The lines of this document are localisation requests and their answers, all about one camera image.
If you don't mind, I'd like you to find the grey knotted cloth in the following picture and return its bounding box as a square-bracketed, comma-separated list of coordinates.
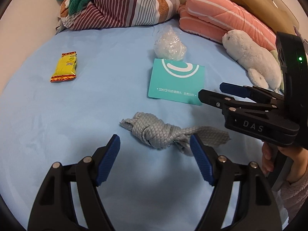
[119, 112, 231, 157]

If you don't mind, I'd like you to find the person's right forearm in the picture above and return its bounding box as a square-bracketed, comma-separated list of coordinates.
[280, 173, 308, 224]

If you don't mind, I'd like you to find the yellow snack packet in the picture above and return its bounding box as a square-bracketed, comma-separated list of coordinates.
[50, 50, 78, 83]

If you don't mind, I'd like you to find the pink striped folded blanket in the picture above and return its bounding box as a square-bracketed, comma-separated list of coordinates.
[177, 0, 280, 53]

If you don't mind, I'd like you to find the teal card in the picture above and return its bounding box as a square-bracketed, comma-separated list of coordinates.
[147, 58, 206, 106]

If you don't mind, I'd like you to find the striped duvet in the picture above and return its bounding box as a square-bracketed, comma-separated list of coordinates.
[55, 0, 181, 34]

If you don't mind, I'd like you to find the blue bed sheet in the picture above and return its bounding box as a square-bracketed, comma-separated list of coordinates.
[0, 23, 289, 231]

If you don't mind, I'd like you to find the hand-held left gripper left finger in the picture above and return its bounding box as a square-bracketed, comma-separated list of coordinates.
[28, 134, 121, 231]

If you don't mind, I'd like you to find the brown paper bag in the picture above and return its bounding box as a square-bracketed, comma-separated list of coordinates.
[225, 0, 301, 36]

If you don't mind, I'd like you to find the clear crumpled plastic bag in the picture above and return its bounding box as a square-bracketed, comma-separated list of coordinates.
[154, 25, 187, 61]

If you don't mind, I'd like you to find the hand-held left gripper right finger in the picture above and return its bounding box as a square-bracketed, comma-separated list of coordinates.
[190, 134, 282, 231]

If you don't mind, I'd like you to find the white seal plush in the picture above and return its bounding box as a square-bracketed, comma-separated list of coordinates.
[222, 29, 282, 92]

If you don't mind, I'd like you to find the person's right hand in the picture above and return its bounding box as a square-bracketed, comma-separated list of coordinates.
[262, 142, 306, 183]

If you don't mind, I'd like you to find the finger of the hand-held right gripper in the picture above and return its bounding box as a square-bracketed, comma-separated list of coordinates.
[198, 90, 284, 119]
[219, 82, 284, 100]

